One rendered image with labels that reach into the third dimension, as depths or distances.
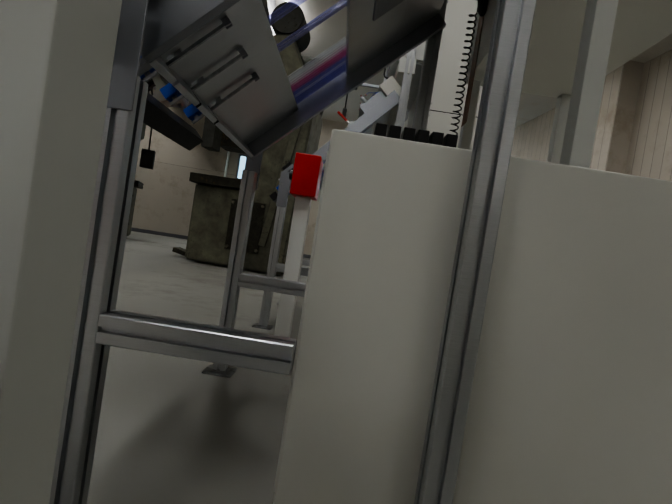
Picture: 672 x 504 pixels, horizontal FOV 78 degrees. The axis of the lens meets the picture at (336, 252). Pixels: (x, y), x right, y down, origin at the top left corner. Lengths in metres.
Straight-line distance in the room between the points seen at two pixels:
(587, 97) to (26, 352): 0.70
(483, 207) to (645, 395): 0.35
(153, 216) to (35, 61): 9.93
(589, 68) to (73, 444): 0.87
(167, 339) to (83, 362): 0.11
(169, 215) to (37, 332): 9.82
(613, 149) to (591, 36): 5.57
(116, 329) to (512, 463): 0.58
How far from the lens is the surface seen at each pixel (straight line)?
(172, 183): 10.19
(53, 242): 0.35
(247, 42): 0.89
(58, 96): 0.35
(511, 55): 0.64
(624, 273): 0.70
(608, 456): 0.75
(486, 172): 0.58
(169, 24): 0.70
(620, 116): 6.42
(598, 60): 0.74
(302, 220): 1.63
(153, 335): 0.62
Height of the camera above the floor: 0.46
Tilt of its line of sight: 1 degrees down
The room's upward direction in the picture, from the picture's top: 9 degrees clockwise
